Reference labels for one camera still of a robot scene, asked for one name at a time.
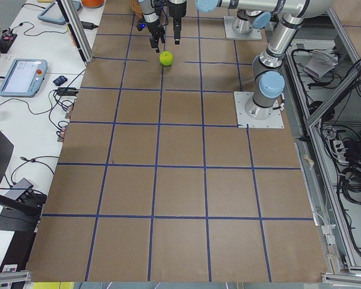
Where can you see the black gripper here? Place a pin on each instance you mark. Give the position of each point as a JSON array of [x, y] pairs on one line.
[[176, 12], [153, 27]]

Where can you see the green apple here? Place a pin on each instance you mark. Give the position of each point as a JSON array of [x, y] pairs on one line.
[[166, 58]]

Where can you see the woven wicker basket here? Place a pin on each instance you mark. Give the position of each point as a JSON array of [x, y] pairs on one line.
[[135, 6]]

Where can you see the black power adapter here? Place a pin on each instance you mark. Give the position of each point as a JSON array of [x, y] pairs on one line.
[[88, 25]]

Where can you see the orange bucket grey lid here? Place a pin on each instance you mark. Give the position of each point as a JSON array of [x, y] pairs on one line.
[[93, 3]]

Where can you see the blue teach pendant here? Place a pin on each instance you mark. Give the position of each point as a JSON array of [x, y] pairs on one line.
[[59, 12], [24, 78]]

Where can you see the dark blue small pouch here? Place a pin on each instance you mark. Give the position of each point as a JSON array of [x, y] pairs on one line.
[[60, 80]]

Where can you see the grey usb hub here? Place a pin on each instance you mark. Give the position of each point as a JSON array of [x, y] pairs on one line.
[[18, 189]]

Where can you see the black monitor stand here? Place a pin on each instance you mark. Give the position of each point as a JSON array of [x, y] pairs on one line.
[[22, 214]]

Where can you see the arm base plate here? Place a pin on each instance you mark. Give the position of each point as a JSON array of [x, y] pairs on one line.
[[238, 29], [249, 115]]

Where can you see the aluminium frame post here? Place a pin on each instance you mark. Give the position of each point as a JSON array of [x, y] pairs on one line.
[[76, 29]]

